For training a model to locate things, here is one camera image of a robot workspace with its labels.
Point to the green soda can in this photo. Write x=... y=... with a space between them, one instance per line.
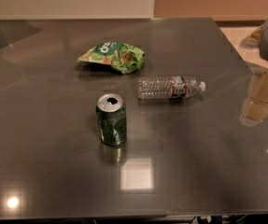
x=111 y=118

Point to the clear plastic water bottle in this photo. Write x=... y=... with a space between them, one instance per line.
x=169 y=87

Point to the green chip bag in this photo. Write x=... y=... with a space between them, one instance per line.
x=121 y=57

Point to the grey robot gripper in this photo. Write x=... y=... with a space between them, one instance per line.
x=255 y=108

